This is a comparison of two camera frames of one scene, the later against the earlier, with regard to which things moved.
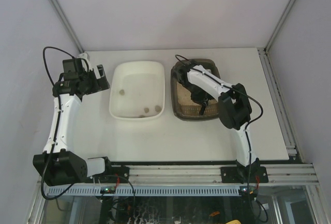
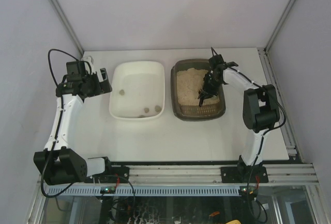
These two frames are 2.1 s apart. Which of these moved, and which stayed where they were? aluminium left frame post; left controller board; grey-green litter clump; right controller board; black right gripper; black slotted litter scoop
Moved: black right gripper; black slotted litter scoop
Stayed: grey-green litter clump; left controller board; aluminium left frame post; right controller board
